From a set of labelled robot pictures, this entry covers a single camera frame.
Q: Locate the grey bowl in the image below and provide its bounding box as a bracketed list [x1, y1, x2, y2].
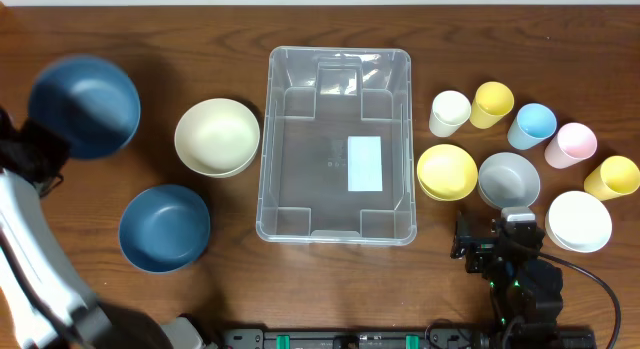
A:
[478, 152, 541, 210]

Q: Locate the white bowl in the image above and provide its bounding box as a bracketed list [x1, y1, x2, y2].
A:
[544, 191, 613, 253]

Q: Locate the cream bowl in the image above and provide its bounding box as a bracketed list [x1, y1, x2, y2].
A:
[174, 98, 261, 178]

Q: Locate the clear plastic storage bin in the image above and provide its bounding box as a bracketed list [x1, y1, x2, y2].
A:
[256, 46, 417, 246]

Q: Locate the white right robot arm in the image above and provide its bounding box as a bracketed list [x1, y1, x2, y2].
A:
[451, 207, 564, 348]

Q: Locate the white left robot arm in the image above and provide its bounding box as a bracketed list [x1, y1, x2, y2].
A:
[1, 112, 172, 348]

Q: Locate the yellow bowl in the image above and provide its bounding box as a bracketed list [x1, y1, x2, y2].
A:
[416, 144, 478, 201]

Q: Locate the pink cup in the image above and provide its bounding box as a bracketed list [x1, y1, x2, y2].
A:
[544, 122, 598, 169]

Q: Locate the light blue cup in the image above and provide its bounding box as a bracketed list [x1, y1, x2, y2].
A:
[507, 103, 557, 150]

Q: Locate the yellow cup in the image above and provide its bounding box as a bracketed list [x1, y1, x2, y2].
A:
[583, 155, 640, 201]
[470, 81, 515, 129]

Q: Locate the cream cup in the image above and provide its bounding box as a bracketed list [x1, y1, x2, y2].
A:
[429, 90, 471, 137]

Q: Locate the white label in bin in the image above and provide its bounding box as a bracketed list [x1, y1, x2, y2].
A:
[347, 136, 383, 192]

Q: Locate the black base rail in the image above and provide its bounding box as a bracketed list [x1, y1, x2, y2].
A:
[219, 327, 597, 349]

